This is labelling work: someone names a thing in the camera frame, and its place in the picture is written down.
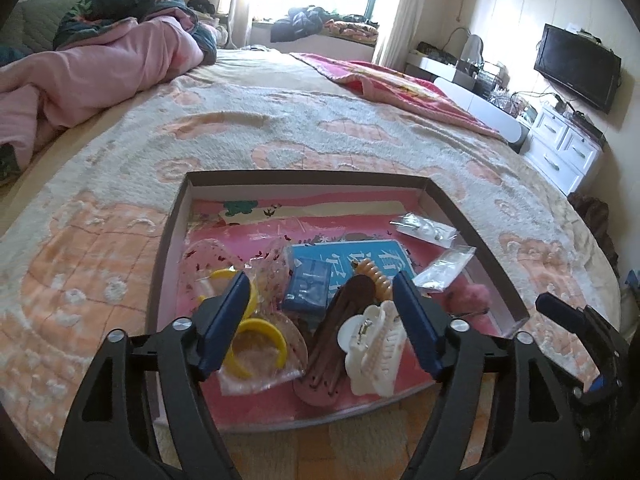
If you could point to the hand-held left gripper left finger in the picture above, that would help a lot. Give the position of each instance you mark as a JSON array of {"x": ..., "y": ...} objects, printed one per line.
[{"x": 224, "y": 322}]

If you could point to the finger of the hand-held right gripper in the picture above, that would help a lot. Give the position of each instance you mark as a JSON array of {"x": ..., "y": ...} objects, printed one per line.
[{"x": 557, "y": 309}]

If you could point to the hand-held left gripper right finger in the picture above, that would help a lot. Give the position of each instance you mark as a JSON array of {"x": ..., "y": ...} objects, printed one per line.
[{"x": 417, "y": 325}]

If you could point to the white claw hair clip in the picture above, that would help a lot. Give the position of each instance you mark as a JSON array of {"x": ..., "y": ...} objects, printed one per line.
[{"x": 375, "y": 355}]

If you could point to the small clear plastic bag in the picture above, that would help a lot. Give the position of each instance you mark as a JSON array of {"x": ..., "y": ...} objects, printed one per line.
[{"x": 445, "y": 267}]

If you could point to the brown hair clip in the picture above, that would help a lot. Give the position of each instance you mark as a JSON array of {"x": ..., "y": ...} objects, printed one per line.
[{"x": 335, "y": 330}]

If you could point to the small blue box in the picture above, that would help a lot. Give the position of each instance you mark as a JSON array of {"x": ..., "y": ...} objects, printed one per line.
[{"x": 309, "y": 285}]

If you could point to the clear bag with earrings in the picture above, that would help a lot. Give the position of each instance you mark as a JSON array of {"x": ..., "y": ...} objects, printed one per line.
[{"x": 425, "y": 230}]

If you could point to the shallow brown cardboard box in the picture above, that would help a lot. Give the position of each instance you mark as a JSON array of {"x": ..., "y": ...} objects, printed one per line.
[{"x": 450, "y": 210}]

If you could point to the pink fluffy pompom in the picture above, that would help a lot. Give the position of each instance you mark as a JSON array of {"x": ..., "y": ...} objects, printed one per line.
[{"x": 472, "y": 296}]

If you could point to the polka-dot clear pouch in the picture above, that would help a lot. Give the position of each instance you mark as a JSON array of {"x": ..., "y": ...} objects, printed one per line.
[{"x": 272, "y": 270}]

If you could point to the dark brown bag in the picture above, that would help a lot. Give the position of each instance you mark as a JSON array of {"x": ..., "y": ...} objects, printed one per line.
[{"x": 595, "y": 225}]

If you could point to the white drawer cabinet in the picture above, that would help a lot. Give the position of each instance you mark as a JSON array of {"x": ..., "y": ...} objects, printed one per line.
[{"x": 560, "y": 150}]

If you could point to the black set-top box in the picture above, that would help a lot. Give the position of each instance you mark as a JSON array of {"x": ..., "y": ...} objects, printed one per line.
[{"x": 585, "y": 122}]

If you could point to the white desk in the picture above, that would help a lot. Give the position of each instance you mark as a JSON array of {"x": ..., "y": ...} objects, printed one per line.
[{"x": 480, "y": 105}]

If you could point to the red patterned blanket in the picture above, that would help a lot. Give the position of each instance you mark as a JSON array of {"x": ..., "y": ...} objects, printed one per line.
[{"x": 400, "y": 85}]

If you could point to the black flat television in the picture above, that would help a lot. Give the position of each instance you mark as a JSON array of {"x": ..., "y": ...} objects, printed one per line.
[{"x": 575, "y": 67}]

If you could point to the standing mirror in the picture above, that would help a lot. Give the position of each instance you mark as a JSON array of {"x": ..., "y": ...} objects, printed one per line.
[{"x": 471, "y": 50}]

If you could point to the pink quilt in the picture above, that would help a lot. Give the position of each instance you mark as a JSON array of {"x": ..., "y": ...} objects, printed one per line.
[{"x": 100, "y": 65}]

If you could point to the floral cushion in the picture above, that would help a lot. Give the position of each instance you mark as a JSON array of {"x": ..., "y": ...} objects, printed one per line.
[{"x": 352, "y": 27}]

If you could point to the dark jacket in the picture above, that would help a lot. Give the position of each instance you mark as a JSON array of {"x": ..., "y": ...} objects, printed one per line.
[{"x": 297, "y": 22}]

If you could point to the cream curtain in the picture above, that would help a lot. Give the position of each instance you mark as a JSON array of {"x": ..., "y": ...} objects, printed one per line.
[{"x": 400, "y": 10}]

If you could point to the sheer white curtain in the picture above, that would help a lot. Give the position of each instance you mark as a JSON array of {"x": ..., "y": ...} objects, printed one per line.
[{"x": 240, "y": 5}]

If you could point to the black clothing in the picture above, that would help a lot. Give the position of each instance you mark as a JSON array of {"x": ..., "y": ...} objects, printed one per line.
[{"x": 202, "y": 4}]

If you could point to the dark floral quilt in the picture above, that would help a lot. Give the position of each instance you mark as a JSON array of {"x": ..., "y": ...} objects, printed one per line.
[{"x": 125, "y": 2}]

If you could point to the green padded headboard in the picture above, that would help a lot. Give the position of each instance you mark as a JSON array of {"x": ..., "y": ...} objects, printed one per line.
[{"x": 35, "y": 20}]

